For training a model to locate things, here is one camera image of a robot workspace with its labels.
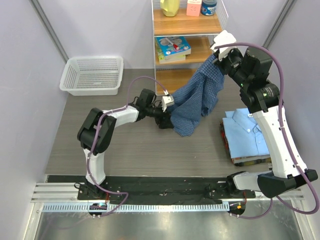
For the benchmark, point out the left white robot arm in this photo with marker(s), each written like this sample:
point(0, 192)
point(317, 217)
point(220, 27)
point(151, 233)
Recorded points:
point(96, 132)

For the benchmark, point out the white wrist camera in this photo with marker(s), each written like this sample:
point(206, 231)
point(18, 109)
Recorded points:
point(223, 38)
point(166, 101)

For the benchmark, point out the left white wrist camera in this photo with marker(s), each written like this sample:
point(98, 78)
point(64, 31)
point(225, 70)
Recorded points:
point(166, 101)

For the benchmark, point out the blue labelled can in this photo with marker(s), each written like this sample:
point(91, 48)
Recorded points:
point(208, 7)

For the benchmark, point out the folded shirts pile underneath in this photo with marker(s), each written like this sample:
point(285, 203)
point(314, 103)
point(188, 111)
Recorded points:
point(241, 161)

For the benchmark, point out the red white marker pen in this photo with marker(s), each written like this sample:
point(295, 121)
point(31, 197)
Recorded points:
point(175, 46)

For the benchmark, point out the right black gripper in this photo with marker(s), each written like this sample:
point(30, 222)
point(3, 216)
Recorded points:
point(234, 52)

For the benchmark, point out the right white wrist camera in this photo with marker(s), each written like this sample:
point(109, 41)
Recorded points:
point(223, 38)

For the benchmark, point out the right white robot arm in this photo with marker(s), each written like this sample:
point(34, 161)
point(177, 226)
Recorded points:
point(250, 72)

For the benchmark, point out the dark blue checkered shirt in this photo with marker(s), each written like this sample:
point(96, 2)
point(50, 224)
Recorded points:
point(197, 98)

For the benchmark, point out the black mounting base plate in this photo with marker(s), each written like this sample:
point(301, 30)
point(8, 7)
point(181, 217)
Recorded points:
point(145, 188)

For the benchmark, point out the folded light blue shirt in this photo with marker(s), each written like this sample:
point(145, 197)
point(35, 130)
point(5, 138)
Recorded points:
point(243, 135)

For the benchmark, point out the white plastic laundry basket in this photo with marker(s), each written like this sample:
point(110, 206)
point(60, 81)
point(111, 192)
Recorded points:
point(92, 75)

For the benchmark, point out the green book underneath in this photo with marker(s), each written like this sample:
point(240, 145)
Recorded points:
point(160, 58)

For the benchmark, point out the blue children's book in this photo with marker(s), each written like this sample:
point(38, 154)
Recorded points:
point(169, 51)

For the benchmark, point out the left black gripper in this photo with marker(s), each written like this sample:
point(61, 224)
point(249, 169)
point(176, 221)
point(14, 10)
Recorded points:
point(165, 123)

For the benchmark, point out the aluminium rail frame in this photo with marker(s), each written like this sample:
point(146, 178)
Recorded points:
point(63, 197)

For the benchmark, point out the pink carton box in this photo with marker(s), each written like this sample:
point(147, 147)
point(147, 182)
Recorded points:
point(193, 8)

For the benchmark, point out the yellow plastic jug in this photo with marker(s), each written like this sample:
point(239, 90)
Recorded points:
point(170, 7)

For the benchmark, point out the white wire wooden shelf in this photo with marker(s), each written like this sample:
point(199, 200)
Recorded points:
point(183, 32)

